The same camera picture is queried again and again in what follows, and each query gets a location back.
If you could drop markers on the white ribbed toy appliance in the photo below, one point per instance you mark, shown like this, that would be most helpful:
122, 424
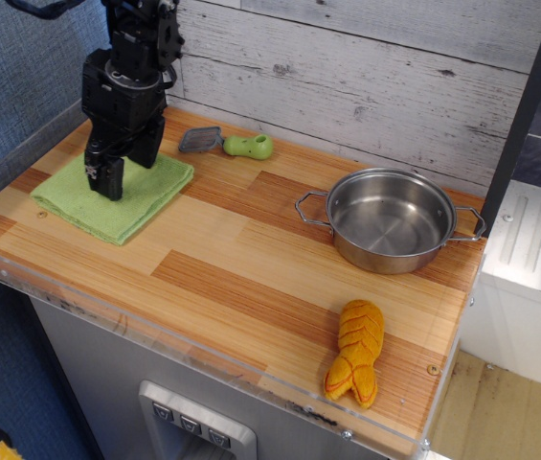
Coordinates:
502, 324

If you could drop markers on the toy spatula green handle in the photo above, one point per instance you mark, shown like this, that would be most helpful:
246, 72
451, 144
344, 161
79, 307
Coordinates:
258, 147

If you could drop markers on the silver button panel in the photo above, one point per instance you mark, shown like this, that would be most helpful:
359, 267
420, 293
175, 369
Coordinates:
181, 428

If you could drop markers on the clear acrylic table guard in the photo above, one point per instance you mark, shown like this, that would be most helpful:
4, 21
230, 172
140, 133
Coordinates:
259, 323

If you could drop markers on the stainless steel pot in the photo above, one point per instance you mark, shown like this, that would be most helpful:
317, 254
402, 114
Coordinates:
389, 221

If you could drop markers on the orange plush shrimp tempura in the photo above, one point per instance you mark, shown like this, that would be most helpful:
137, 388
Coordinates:
360, 341

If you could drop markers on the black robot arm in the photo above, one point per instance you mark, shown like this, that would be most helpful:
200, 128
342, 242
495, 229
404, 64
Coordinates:
144, 37

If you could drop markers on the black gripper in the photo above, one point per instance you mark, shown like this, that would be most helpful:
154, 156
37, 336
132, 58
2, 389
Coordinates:
127, 120

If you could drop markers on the green cloth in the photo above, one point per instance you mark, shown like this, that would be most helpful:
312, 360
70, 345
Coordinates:
145, 192

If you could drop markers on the dark grey right post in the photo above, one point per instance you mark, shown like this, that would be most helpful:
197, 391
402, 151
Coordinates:
516, 138

